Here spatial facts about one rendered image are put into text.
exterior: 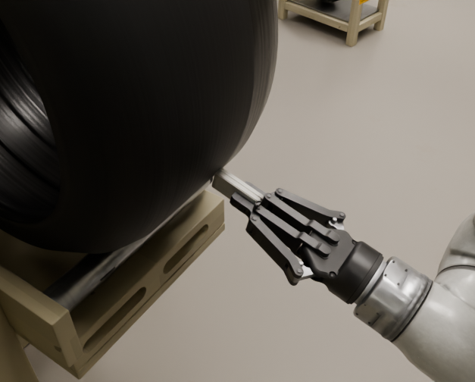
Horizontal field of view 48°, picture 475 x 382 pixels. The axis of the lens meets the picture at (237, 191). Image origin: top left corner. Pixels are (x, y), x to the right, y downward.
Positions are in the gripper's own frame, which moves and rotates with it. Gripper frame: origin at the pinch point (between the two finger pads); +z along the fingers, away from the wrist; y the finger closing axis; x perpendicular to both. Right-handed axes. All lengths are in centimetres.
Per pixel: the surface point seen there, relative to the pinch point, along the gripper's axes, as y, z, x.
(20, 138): 3.0, 39.5, 17.8
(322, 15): -248, 78, 114
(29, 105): -2.6, 43.4, 16.4
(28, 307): 25.4, 11.2, 10.1
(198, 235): -5.1, 6.0, 21.9
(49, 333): 25.7, 7.5, 11.7
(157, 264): 6.1, 6.1, 17.8
